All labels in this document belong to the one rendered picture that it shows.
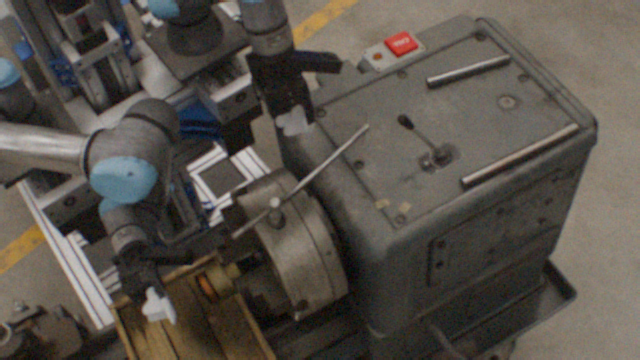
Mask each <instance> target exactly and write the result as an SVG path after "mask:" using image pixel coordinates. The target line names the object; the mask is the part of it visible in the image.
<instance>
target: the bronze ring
mask: <svg viewBox="0 0 640 360"><path fill-rule="evenodd" d="M214 260H215V261H213V262H212V263H210V264H209V265H207V266H205V267H204V270H205V271H203V272H202V271H201V272H199V273H197V275H195V276H194V278H195V280H196V283H197V285H198V287H199V288H200V290H201V292H202V293H203V295H204V297H205V298H206V300H207V301H208V302H210V305H211V306H213V305H215V304H217V303H219V302H220V301H219V299H221V298H222V300H223V301H225V300H227V299H228V297H230V296H231V295H233V294H237V295H238V294H239V291H238V289H237V288H235V287H237V286H235V284H234V281H233V280H234V279H237V278H239V277H241V276H243V274H242V271H241V270H240V268H238V266H237V265H236V263H235V262H234V261H232V262H230V263H228V264H227V265H226V264H225V263H224V262H222V263H221V262H220V261H218V259H217V258H215V259H214Z"/></svg>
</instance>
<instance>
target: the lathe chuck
mask: <svg viewBox="0 0 640 360"><path fill-rule="evenodd" d="M242 189H243V190H245V189H247V190H248V191H249V192H248V194H246V195H243V196H241V195H240V196H238V197H237V201H238V204H239V206H240V208H241V210H242V212H243V216H245V218H246V220H247V222H250V221H251V220H252V219H254V218H255V217H256V216H258V214H259V213H260V212H263V211H264V210H265V209H267V208H268V207H269V200H270V199H271V198H274V196H275V198H278V199H281V198H283V196H284V195H285V194H286V192H285V191H284V189H283V188H282V187H281V185H279V184H278V183H277V182H276V181H275V178H274V177H272V176H271V175H270V174H265V175H262V176H260V177H258V178H256V179H254V181H252V182H250V183H248V184H246V185H243V186H241V187H239V188H237V189H235V190H233V191H231V193H230V197H231V202H232V203H233V202H236V200H235V197H234V194H236V193H238V191H240V190H242ZM236 203H237V202H236ZM281 211H282V215H283V216H284V218H285V222H284V224H283V225H282V226H281V227H272V226H270V225H269V223H268V218H269V216H270V215H269V216H267V217H266V218H265V219H263V220H261V221H260V222H258V223H257V224H256V225H254V226H253V227H252V228H250V229H251V231H252V234H253V236H254V238H255V241H256V243H257V244H258V248H257V249H254V250H253V253H255V252H258V250H262V253H263V254H264V256H265V258H266V260H267V262H268V265H269V267H270V268H271V271H272V273H273V274H274V276H275V278H276V279H278V281H279V283H280V285H281V286H282V288H283V291H284V292H285V294H286V296H287V297H288V299H289V301H290V302H291V304H292V305H296V304H298V301H300V300H302V299H304V300H306V303H307V306H306V308H305V309H304V310H302V311H301V310H299V311H297V313H295V310H294V309H292V307H291V308H290V309H287V312H288V314H289V315H290V317H291V318H292V319H294V320H296V321H299V320H300V319H302V318H304V317H306V316H308V315H309V314H311V313H314V312H316V310H318V309H319V308H321V307H323V306H325V305H327V304H329V303H331V302H333V301H334V291H333V286H332V283H331V280H329V277H328V274H327V272H326V269H325V266H324V263H323V261H322V259H321V256H320V254H319V252H318V250H317V247H316V245H315V242H314V240H312V238H311V236H310V235H309V233H308V230H307V228H306V226H305V224H304V222H303V220H302V219H301V217H300V215H299V212H298V211H296V209H295V207H294V206H293V204H292V202H291V201H290V200H289V201H287V202H286V203H284V204H283V205H282V206H281Z"/></svg>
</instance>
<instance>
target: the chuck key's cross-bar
mask: <svg viewBox="0 0 640 360"><path fill-rule="evenodd" d="M368 129H370V126H369V124H365V125H363V126H362V127H361V128H360V129H359V131H358V132H356V133H355V134H354V135H353V136H352V137H351V138H350V139H349V140H346V141H345V142H344V143H343V144H342V145H341V146H340V148H339V149H338V150H336V151H335V152H334V153H333V154H332V155H331V156H329V157H328V158H326V159H325V160H324V161H323V162H322V163H321V165H320V166H319V167H317V168H316V169H315V170H313V171H312V172H311V173H310V174H309V175H308V176H306V177H305V178H304V179H303V181H302V182H301V183H300V184H299V185H296V186H295V187H294V188H293V189H292V190H291V191H289V192H288V193H287V194H285V195H284V196H283V198H281V199H279V201H281V206H282V205H283V204H284V203H286V202H287V201H289V200H290V199H291V198H293V196H294V195H295V194H296V193H298V192H300V191H301V190H302V189H303V188H304V187H305V186H306V185H307V184H308V183H310V182H311V181H312V179H313V178H315V177H316V176H317V175H318V174H320V173H321V172H322V171H323V170H324V169H325V168H326V167H327V166H329V165H331V163H332V162H333V161H334V160H335V159H336V158H337V157H338V156H340V155H341V154H342V153H343V152H344V151H345V150H346V149H348V148H350V146H351V145H352V144H353V143H354V142H355V141H356V140H357V139H358V138H360V137H361V136H362V135H363V134H365V133H366V132H367V131H368ZM271 212H273V210H271V209H270V207H268V208H267V209H265V210H264V211H263V212H260V213H259V214H258V216H256V217H255V218H254V219H252V220H251V221H250V222H248V223H247V224H245V225H244V226H242V227H240V228H239V229H238V230H236V231H235V232H234V233H232V235H231V237H232V238H233V239H234V240H236V239H237V238H238V237H240V236H241V235H243V234H245V232H246V231H247V230H249V229H250V228H252V227H253V226H254V225H256V224H257V223H258V222H260V221H261V220H263V219H265V218H266V217H267V216H269V215H270V213H271Z"/></svg>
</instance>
